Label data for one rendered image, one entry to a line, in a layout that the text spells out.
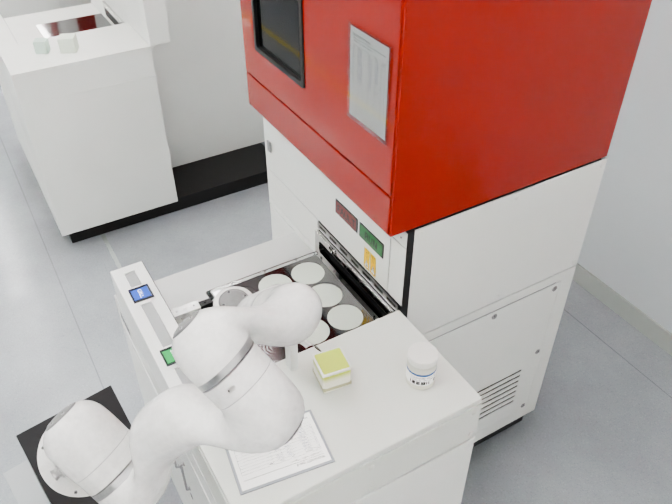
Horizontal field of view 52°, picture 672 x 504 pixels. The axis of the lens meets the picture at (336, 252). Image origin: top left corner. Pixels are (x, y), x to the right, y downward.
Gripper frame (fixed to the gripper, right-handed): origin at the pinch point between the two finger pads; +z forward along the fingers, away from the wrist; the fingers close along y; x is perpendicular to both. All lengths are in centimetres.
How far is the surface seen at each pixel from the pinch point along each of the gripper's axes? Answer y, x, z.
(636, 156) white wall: 41, -197, 30
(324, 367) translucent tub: -8.5, -18.1, -6.1
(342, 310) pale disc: 14.9, -38.4, 11.5
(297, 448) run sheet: -21.5, -4.3, -1.7
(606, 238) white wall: 35, -197, 74
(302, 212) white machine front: 57, -48, 15
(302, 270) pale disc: 35, -37, 15
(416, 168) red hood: 10, -50, -40
